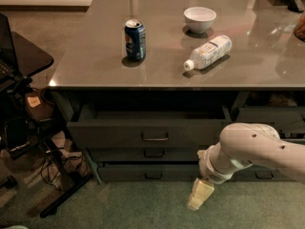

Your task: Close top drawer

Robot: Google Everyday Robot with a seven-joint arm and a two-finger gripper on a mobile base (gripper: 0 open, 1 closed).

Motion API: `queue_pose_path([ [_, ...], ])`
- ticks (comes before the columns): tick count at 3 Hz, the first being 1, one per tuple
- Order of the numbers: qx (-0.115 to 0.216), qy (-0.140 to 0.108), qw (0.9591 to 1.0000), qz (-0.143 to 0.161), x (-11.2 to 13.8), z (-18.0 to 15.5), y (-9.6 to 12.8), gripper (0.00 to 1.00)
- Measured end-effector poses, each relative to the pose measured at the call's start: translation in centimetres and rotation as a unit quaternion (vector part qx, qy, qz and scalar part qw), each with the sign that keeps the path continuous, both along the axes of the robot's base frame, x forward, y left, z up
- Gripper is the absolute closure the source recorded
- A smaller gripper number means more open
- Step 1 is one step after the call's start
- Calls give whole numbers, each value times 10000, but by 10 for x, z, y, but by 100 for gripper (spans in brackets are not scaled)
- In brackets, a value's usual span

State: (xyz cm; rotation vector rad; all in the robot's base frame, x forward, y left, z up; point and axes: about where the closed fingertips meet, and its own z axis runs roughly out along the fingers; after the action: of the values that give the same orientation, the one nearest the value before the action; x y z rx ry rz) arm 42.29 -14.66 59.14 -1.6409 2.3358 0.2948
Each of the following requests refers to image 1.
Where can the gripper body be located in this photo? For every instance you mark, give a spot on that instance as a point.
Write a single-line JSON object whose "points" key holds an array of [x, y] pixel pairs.
{"points": [[212, 170]]}

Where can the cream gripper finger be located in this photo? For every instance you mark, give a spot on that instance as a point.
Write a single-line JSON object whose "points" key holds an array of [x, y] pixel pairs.
{"points": [[195, 202]]}

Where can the grey top drawer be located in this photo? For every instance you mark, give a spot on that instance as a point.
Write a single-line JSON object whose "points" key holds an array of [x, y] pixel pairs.
{"points": [[148, 129]]}

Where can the grey drawer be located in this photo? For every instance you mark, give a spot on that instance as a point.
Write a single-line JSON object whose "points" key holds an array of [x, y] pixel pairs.
{"points": [[148, 129], [148, 172], [144, 154]]}

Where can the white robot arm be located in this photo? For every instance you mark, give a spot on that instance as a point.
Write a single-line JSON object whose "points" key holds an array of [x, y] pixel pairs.
{"points": [[240, 146]]}

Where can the grey bottom drawer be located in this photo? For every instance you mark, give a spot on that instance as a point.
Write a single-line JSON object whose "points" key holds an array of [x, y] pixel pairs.
{"points": [[148, 172]]}

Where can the right lower drawer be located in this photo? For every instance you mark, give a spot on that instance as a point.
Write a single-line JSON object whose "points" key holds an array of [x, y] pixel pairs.
{"points": [[256, 173]]}

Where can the grey middle drawer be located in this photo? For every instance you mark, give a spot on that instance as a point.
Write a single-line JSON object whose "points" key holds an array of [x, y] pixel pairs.
{"points": [[144, 154]]}

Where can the right top drawer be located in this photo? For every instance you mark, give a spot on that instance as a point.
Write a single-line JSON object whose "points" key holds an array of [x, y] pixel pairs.
{"points": [[288, 120]]}

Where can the white plastic bottle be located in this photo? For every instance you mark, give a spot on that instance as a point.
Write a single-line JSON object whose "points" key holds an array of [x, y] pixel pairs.
{"points": [[205, 55]]}

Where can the white bowl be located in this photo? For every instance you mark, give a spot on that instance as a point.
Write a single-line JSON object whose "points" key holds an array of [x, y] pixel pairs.
{"points": [[199, 19]]}

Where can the blue soda can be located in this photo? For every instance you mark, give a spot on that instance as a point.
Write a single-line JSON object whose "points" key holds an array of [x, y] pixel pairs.
{"points": [[135, 37]]}

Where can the brown bag with tag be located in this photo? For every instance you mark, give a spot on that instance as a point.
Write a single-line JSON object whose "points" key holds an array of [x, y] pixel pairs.
{"points": [[39, 104]]}

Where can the black laptop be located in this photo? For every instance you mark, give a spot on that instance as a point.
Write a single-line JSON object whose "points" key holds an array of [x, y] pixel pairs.
{"points": [[8, 59]]}

